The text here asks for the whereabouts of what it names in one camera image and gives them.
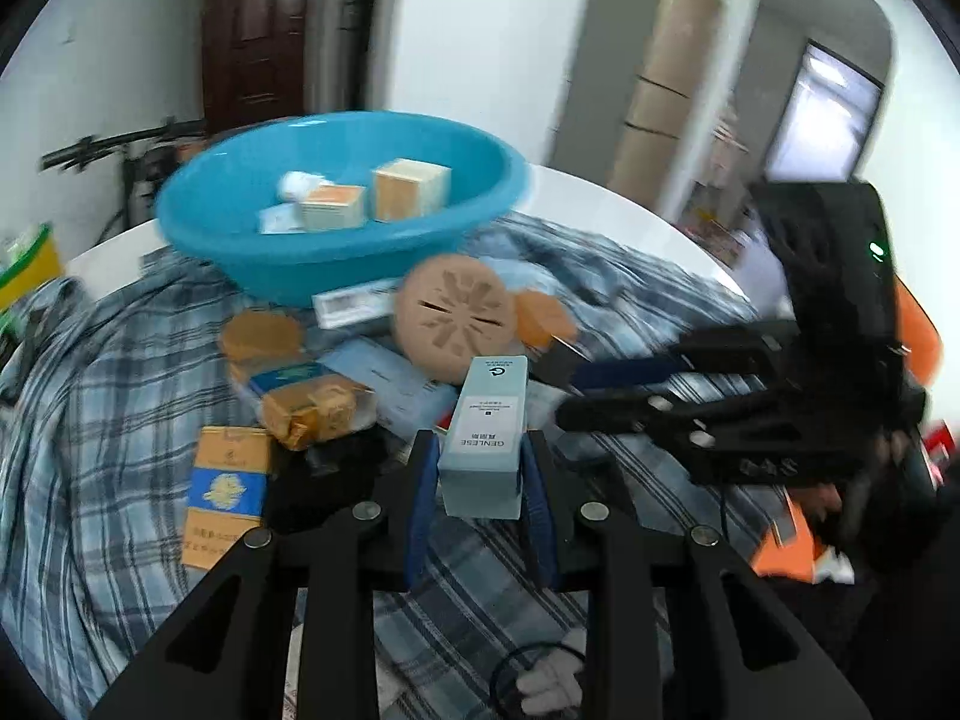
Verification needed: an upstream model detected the light blue flat pack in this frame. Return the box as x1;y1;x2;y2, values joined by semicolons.
319;338;457;440

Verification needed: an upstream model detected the blue plaid cloth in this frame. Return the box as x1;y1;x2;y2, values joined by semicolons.
2;215;754;718

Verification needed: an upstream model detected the blue plastic basin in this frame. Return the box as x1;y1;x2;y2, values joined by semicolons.
156;110;529;307

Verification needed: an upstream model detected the dark brown door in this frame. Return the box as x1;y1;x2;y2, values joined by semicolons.
202;0;308;133

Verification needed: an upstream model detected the light blue wet wipes pack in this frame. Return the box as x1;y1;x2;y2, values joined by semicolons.
259;203;304;234

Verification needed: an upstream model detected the orange translucent round lid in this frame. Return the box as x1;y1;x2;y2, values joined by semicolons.
220;310;302;362

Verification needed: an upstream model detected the small cream orange box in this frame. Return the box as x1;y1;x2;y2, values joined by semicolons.
298;184;368;231

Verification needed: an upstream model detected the orange translucent triangular piece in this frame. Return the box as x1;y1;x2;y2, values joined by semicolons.
514;289;578;349

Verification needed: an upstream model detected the tan square box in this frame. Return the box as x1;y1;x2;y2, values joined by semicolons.
373;158;451;221

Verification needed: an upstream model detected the pale green tall box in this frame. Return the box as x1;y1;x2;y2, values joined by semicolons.
439;356;527;520

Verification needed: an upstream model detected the beige refrigerator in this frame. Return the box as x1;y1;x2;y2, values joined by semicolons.
548;0;724;211

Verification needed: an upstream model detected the gold foil wrapped pack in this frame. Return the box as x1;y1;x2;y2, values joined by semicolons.
242;361;377;450

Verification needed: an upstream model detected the white lotion bottle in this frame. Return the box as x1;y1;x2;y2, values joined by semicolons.
277;171;331;203

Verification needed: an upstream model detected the white plush bunny keychain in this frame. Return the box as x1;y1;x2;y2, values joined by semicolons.
488;628;587;718

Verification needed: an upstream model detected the yellow blue cigarette carton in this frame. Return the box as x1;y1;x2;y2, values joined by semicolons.
181;426;274;571

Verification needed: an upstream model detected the black bicycle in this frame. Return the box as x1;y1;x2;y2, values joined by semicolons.
39;117;206;244

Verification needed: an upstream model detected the round beige perforated disc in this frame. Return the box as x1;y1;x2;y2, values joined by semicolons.
392;254;517;385

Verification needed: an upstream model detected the yellow green lidded container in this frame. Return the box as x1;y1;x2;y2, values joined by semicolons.
0;223;64;310

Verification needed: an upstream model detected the white barcode label box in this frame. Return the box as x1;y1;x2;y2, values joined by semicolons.
313;278;398;330

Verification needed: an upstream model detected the black plush toy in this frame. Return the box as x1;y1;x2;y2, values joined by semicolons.
262;426;389;536

